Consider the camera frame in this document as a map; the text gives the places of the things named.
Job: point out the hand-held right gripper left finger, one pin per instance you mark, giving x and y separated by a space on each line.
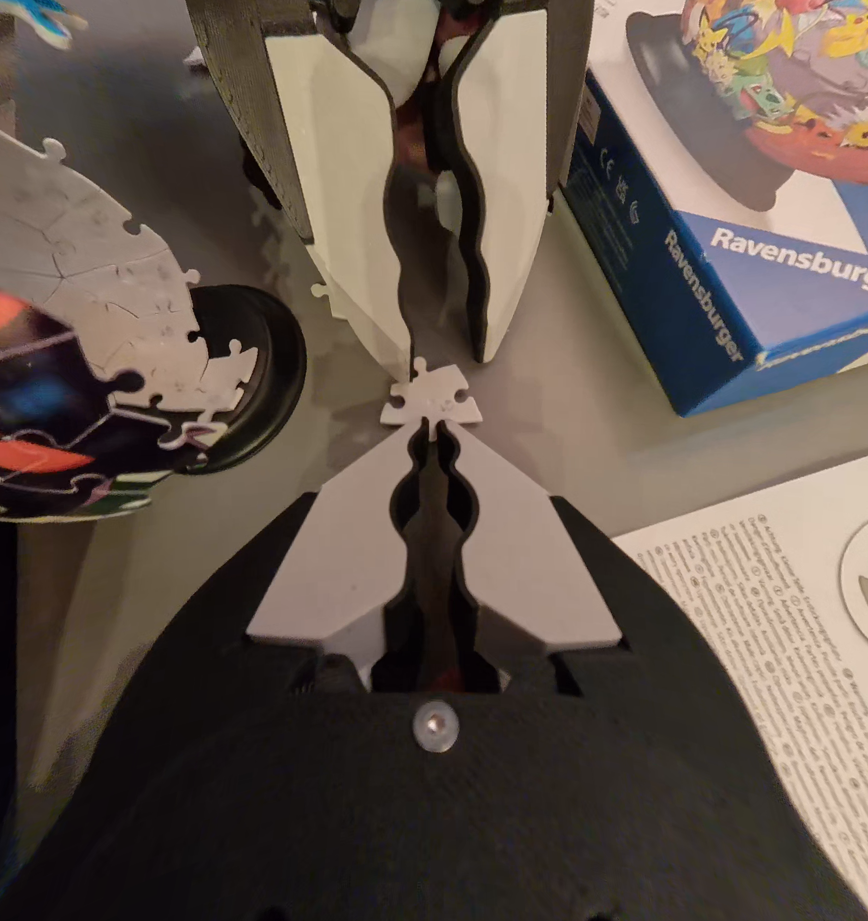
326 575

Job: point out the white instruction sheet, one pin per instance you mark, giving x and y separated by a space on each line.
765 647

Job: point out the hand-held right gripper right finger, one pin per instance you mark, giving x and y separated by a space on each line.
542 575

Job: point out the black ball stand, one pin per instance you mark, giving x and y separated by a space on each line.
276 374

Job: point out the blue puzzle box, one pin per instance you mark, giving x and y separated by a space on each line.
707 302

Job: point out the white puzzle piece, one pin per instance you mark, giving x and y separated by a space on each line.
434 399

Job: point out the colourful puzzle ball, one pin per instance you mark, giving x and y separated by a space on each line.
81 237

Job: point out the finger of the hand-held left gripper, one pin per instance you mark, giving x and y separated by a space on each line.
333 180
513 180

